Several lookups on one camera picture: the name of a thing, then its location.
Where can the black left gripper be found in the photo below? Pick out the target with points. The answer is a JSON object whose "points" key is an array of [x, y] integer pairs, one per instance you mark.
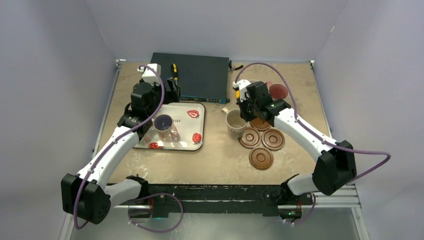
{"points": [[173, 95]]}

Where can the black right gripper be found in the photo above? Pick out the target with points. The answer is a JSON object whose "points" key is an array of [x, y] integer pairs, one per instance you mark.
{"points": [[245, 104]]}

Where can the wooden coaster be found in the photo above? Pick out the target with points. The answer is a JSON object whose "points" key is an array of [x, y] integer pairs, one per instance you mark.
{"points": [[251, 138], [259, 124], [273, 139], [261, 158]]}

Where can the pink mug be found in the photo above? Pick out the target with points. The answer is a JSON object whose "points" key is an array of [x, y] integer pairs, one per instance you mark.
{"points": [[277, 91]]}

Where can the cream mug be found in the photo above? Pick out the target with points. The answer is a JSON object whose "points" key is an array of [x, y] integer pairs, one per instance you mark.
{"points": [[235, 124]]}

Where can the wooden coaster front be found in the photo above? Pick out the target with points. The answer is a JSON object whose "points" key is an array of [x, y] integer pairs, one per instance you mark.
{"points": [[261, 158]]}

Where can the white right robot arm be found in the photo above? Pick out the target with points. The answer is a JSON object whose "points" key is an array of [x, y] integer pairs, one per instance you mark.
{"points": [[335, 164]]}

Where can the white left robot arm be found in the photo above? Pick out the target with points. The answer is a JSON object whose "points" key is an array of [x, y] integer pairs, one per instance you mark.
{"points": [[86, 195]]}

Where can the small yellow screwdriver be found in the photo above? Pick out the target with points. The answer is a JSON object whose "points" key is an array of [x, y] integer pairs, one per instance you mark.
{"points": [[237, 94]]}

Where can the purple interior mug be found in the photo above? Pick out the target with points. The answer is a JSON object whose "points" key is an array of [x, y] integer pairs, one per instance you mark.
{"points": [[166, 129]]}

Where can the black yellow long screwdriver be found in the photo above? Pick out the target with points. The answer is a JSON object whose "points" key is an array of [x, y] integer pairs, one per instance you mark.
{"points": [[174, 72]]}

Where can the white strawberry tray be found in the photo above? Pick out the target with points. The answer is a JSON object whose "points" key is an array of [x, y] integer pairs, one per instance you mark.
{"points": [[189, 119]]}

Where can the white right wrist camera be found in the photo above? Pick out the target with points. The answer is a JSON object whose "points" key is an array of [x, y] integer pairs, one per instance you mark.
{"points": [[241, 86]]}

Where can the black handled pliers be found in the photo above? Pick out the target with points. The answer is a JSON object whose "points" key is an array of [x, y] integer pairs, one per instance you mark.
{"points": [[233, 68]]}

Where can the dark network switch box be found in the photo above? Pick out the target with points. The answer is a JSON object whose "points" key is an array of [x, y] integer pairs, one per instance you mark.
{"points": [[201, 78]]}

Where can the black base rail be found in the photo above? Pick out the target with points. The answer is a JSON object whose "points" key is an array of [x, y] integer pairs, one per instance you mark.
{"points": [[261, 199]]}

